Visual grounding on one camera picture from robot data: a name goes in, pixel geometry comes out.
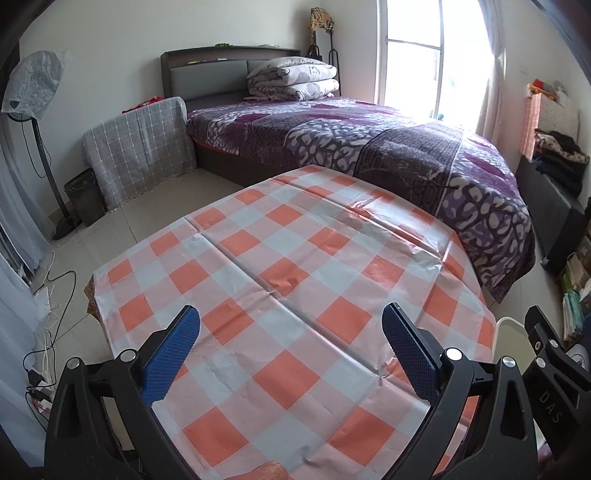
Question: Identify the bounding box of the dark bed frame with headboard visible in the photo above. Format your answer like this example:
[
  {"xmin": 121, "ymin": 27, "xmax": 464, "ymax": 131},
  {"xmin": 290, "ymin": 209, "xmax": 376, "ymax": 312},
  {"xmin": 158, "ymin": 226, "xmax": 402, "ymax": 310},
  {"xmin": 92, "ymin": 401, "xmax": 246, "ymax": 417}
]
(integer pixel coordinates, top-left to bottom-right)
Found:
[{"xmin": 160, "ymin": 46, "xmax": 303, "ymax": 188}]

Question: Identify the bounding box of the black storage bench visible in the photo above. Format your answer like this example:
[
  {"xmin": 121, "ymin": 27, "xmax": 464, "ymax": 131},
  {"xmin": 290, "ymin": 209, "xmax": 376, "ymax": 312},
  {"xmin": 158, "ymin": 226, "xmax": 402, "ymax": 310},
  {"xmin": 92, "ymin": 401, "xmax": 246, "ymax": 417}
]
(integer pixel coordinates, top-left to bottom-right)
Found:
[{"xmin": 515, "ymin": 154, "xmax": 591, "ymax": 278}]

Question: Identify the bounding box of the pile of dark clothes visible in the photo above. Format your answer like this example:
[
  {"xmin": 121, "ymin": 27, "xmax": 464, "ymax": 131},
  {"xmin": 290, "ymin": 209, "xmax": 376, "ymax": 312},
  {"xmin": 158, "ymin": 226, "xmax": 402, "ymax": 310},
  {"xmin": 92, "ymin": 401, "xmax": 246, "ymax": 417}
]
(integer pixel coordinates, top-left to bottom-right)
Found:
[{"xmin": 531, "ymin": 129, "xmax": 591, "ymax": 195}]

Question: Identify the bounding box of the white quilted bag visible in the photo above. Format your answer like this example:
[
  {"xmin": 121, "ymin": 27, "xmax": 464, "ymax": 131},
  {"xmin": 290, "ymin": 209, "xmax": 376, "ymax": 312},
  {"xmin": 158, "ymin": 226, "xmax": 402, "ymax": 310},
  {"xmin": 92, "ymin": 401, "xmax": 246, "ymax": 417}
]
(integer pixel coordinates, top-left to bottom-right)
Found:
[{"xmin": 538, "ymin": 87, "xmax": 581, "ymax": 139}]

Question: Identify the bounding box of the stack of flat books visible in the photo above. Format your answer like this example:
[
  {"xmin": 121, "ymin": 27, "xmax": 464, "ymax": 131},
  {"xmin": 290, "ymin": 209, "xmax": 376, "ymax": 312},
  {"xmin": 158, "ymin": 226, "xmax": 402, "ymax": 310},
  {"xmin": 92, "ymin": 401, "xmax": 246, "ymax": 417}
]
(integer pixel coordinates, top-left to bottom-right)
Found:
[{"xmin": 558, "ymin": 251, "xmax": 591, "ymax": 343}]

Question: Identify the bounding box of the tan woven bag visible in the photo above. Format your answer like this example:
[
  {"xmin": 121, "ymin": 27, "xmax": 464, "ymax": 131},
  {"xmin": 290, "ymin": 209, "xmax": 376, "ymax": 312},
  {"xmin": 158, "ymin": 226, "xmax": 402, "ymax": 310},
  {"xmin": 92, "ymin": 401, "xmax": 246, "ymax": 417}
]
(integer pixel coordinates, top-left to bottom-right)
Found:
[{"xmin": 309, "ymin": 7, "xmax": 335, "ymax": 33}]

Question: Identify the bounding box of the standing fan with plastic cover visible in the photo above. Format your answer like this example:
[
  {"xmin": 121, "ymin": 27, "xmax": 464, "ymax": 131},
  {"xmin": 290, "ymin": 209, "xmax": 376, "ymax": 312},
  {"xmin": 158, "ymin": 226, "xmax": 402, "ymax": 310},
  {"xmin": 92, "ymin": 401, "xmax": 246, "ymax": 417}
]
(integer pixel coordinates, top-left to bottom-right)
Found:
[{"xmin": 1, "ymin": 50, "xmax": 83, "ymax": 241}]

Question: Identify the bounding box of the red cloth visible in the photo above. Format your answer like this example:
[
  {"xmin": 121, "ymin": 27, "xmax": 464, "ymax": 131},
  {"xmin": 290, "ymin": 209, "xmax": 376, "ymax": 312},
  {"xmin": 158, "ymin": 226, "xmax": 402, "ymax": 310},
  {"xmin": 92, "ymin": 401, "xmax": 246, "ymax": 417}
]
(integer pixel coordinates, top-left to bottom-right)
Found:
[{"xmin": 122, "ymin": 96, "xmax": 164, "ymax": 114}]

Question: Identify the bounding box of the small black bin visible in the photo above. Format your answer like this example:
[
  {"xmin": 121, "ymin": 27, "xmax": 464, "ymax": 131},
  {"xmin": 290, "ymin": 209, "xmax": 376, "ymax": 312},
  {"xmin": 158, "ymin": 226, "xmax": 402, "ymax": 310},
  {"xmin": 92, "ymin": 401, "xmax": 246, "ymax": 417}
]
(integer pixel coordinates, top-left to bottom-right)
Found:
[{"xmin": 64, "ymin": 168, "xmax": 108, "ymax": 228}]

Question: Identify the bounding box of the pink checked cloth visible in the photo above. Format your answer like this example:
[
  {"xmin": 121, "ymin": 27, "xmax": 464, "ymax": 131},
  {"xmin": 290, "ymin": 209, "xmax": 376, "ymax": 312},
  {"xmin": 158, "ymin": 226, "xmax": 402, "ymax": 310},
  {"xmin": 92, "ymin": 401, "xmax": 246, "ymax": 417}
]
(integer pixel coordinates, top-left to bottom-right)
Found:
[{"xmin": 522, "ymin": 90, "xmax": 541, "ymax": 158}]

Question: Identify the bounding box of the white plastic trash bin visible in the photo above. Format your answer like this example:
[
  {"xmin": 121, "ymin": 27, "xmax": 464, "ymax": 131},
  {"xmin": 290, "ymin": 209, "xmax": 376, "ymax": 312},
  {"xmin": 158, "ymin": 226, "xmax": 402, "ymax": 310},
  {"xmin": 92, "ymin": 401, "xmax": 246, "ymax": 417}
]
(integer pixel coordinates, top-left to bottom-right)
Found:
[{"xmin": 495, "ymin": 316, "xmax": 529, "ymax": 365}]

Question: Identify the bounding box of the purple patterned blanket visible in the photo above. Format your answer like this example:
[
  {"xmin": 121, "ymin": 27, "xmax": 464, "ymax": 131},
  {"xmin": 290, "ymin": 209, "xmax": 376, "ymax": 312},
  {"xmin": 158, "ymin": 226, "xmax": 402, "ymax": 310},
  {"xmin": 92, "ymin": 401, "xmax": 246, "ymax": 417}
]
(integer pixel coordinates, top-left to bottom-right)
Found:
[{"xmin": 185, "ymin": 98, "xmax": 536, "ymax": 303}]

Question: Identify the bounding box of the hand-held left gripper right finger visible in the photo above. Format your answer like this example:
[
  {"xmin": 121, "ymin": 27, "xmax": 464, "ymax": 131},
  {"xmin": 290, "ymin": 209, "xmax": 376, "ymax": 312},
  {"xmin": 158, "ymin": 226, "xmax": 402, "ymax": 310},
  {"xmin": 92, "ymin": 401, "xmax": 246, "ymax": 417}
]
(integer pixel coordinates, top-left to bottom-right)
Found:
[{"xmin": 382, "ymin": 302, "xmax": 539, "ymax": 480}]

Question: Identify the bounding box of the folded white printed quilt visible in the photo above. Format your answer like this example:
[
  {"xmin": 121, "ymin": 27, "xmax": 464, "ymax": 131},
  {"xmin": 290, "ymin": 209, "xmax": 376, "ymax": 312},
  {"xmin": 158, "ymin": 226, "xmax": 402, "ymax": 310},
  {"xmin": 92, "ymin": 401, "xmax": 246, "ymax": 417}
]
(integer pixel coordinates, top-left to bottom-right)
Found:
[{"xmin": 246, "ymin": 56, "xmax": 340, "ymax": 101}]

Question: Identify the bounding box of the grey checked cloth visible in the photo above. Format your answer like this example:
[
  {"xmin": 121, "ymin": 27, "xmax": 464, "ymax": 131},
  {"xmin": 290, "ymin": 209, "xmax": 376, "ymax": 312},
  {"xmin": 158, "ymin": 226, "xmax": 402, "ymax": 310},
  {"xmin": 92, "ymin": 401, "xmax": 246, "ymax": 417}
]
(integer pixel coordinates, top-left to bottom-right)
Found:
[{"xmin": 82, "ymin": 97, "xmax": 199, "ymax": 212}]

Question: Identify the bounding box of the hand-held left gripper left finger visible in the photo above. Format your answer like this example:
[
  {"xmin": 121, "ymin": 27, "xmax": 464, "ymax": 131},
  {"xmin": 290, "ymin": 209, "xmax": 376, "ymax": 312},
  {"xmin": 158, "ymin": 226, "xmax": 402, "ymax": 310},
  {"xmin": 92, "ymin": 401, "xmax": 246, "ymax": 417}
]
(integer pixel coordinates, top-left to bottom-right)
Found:
[{"xmin": 44, "ymin": 305, "xmax": 200, "ymax": 480}]

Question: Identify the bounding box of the black cable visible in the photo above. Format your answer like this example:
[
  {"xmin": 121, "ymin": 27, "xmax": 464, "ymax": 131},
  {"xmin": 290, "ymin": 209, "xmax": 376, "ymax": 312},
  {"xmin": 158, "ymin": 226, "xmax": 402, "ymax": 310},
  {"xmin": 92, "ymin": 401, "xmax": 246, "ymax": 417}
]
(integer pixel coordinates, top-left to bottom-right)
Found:
[{"xmin": 23, "ymin": 270, "xmax": 79, "ymax": 370}]

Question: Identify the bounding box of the sheer white curtain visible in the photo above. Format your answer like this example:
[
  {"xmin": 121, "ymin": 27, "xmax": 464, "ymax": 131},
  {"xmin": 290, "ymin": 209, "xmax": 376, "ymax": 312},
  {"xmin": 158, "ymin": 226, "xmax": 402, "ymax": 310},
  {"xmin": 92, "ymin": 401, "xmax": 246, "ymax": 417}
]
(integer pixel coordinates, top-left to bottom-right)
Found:
[{"xmin": 0, "ymin": 115, "xmax": 55, "ymax": 416}]

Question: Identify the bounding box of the beige window curtain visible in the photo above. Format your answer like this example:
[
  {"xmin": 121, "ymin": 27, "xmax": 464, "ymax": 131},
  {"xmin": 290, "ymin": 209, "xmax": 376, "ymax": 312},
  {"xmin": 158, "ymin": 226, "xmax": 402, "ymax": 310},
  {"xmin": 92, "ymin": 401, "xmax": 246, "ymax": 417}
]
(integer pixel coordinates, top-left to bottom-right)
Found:
[{"xmin": 475, "ymin": 0, "xmax": 509, "ymax": 146}]

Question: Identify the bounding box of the window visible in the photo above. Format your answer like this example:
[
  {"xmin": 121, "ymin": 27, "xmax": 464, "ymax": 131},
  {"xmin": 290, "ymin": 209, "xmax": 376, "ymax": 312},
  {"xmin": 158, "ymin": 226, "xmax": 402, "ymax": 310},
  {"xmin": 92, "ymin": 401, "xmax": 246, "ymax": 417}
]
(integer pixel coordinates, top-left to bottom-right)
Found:
[{"xmin": 376, "ymin": 0, "xmax": 485, "ymax": 126}]

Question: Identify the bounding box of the black metal coat rack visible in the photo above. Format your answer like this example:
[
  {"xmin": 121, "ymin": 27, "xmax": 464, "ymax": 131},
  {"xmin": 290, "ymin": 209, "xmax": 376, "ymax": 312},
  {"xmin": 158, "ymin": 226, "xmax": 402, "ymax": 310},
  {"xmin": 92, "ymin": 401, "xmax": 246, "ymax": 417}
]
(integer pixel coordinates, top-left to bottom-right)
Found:
[{"xmin": 305, "ymin": 28, "xmax": 342, "ymax": 97}]

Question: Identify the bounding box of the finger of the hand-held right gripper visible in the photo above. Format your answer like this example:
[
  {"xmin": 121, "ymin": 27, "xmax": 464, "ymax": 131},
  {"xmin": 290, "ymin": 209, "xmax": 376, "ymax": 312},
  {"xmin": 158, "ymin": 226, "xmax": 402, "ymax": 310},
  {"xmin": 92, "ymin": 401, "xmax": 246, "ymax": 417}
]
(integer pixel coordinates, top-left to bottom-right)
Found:
[{"xmin": 522, "ymin": 305, "xmax": 591, "ymax": 462}]

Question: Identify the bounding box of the orange white checked tablecloth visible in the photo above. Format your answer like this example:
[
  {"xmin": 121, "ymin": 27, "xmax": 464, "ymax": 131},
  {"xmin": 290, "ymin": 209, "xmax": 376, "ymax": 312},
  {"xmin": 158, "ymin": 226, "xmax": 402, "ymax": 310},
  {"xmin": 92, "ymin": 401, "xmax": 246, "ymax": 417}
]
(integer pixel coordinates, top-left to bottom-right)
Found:
[{"xmin": 85, "ymin": 164, "xmax": 497, "ymax": 480}]

